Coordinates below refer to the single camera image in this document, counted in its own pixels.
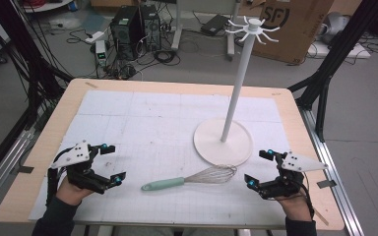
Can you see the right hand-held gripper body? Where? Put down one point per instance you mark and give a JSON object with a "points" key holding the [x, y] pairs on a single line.
{"points": [[300, 163]]}

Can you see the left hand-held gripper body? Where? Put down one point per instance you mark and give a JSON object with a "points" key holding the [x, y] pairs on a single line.
{"points": [[74, 156]]}

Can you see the white utensil hook rack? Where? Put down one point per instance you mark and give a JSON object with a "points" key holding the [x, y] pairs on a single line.
{"points": [[239, 78]]}

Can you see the person's left hand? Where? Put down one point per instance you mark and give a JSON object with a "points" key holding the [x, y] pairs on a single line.
{"points": [[69, 194]]}

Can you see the person's right hand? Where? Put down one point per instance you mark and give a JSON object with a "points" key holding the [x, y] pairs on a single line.
{"points": [[297, 208]]}

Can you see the black tape piece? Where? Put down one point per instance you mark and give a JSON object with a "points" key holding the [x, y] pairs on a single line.
{"points": [[326, 184], [24, 169]]}

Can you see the white grid mat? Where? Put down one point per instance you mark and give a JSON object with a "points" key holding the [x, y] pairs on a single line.
{"points": [[144, 131]]}

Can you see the white device with green display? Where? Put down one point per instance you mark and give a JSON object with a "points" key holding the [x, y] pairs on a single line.
{"points": [[101, 52]]}

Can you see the white power strip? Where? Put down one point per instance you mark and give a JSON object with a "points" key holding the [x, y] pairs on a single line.
{"points": [[94, 37]]}

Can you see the white flat board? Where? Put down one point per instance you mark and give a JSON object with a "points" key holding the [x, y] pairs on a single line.
{"points": [[318, 50]]}

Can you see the white stand leg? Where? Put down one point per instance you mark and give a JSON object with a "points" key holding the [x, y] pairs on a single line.
{"points": [[177, 26], [232, 46]]}

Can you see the large black computer tower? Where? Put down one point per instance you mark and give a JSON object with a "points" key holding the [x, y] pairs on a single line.
{"points": [[126, 32]]}

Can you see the cardboard box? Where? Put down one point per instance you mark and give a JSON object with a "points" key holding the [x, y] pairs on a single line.
{"points": [[292, 29]]}

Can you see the slim black computer tower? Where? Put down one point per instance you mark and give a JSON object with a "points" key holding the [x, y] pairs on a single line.
{"points": [[151, 28]]}

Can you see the flat black device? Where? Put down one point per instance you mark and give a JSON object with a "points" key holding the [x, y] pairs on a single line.
{"points": [[215, 24]]}

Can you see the grey rounded object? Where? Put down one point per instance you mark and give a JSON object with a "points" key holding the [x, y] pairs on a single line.
{"points": [[336, 24]]}

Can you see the aluminium rail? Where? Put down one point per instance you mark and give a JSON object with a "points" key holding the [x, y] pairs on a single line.
{"points": [[338, 183], [3, 167]]}

